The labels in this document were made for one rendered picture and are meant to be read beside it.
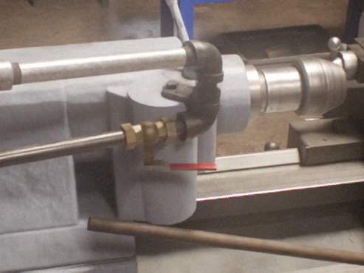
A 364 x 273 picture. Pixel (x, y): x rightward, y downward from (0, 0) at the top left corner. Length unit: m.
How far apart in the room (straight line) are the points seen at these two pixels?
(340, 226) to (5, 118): 0.72
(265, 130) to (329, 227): 1.76
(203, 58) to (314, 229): 0.63
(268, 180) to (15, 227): 0.52
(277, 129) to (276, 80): 2.12
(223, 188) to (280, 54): 1.99
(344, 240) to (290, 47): 1.98
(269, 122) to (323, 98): 2.16
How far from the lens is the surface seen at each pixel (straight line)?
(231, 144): 2.88
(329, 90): 0.92
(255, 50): 3.19
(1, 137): 0.82
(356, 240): 1.26
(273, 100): 0.91
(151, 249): 1.19
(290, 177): 1.20
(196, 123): 0.74
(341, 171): 1.24
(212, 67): 0.72
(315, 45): 3.21
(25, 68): 0.63
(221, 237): 0.79
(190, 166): 0.75
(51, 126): 0.82
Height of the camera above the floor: 1.51
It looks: 31 degrees down
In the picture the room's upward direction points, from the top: straight up
